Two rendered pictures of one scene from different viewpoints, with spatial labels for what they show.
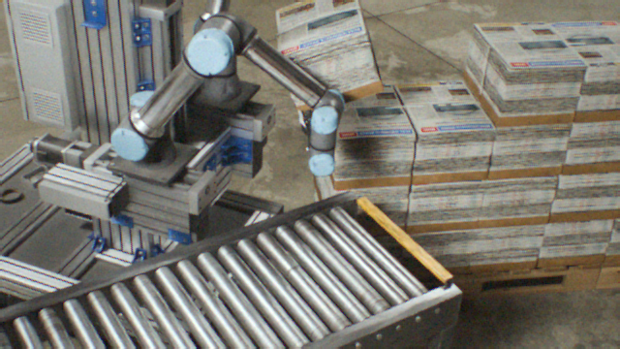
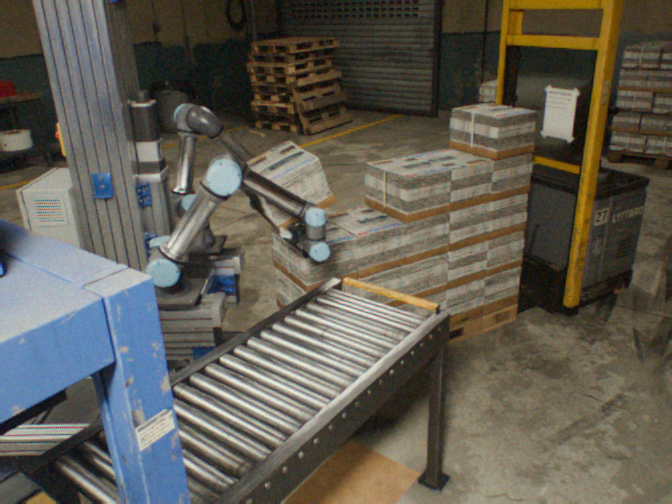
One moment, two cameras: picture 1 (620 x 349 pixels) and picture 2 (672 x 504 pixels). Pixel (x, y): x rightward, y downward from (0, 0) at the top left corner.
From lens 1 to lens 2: 0.73 m
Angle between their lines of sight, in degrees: 20
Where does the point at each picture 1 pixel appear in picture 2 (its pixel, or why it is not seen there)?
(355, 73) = (315, 191)
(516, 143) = (419, 233)
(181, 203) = (205, 320)
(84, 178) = not seen: hidden behind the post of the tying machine
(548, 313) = (462, 355)
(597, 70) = (457, 171)
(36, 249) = (65, 412)
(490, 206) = (411, 284)
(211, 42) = (226, 167)
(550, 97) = (434, 195)
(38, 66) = not seen: hidden behind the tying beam
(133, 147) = (168, 273)
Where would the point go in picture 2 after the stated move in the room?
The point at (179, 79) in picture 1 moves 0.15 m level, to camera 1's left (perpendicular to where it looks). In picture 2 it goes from (201, 206) to (157, 212)
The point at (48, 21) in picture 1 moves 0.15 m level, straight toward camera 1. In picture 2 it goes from (62, 201) to (74, 210)
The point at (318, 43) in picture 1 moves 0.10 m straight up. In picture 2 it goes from (286, 173) to (284, 149)
